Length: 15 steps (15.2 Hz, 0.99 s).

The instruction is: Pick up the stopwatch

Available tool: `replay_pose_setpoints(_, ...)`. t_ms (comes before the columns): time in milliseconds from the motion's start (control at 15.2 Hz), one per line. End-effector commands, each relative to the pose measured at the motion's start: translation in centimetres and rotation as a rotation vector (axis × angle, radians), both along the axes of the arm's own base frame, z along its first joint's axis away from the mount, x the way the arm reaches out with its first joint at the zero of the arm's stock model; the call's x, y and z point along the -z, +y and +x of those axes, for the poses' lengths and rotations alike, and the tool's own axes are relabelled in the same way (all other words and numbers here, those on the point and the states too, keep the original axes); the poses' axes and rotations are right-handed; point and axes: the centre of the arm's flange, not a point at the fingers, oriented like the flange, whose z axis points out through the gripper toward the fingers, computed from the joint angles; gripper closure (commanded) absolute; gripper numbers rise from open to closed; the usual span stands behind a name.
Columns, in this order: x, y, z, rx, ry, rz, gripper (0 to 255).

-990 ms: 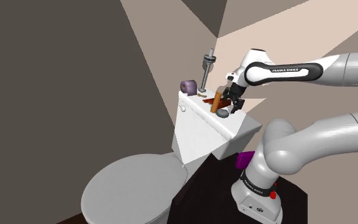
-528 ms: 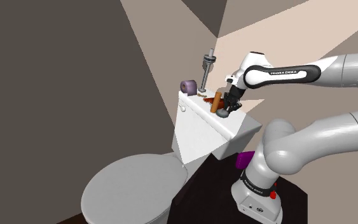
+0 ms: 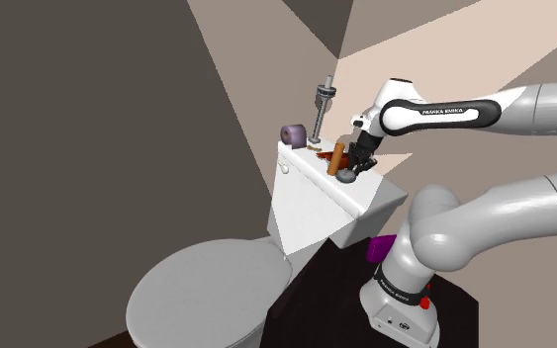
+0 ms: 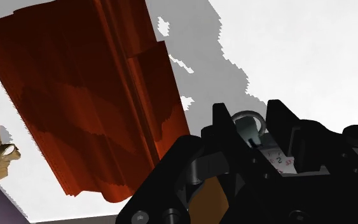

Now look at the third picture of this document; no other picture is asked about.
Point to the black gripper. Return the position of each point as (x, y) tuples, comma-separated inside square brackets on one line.
[(366, 145)]

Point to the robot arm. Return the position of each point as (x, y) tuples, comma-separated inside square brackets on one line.
[(495, 214)]

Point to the grey round disc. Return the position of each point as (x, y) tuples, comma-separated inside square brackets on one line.
[(346, 176)]

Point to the orange wooden cylinder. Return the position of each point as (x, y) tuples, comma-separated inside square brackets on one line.
[(336, 159)]

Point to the red brown flat object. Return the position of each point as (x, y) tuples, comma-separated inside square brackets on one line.
[(325, 155)]

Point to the small brown flat object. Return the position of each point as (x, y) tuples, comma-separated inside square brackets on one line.
[(313, 148)]

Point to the white toilet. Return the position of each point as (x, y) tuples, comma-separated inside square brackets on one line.
[(307, 207)]

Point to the grey metal plunger tool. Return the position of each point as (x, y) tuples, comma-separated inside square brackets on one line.
[(323, 107)]

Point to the purple toilet paper roll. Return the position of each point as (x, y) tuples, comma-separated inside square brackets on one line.
[(295, 136)]

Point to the purple box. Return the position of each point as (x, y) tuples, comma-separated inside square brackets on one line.
[(379, 248)]

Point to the dark robot stand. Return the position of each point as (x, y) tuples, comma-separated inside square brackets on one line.
[(326, 294)]

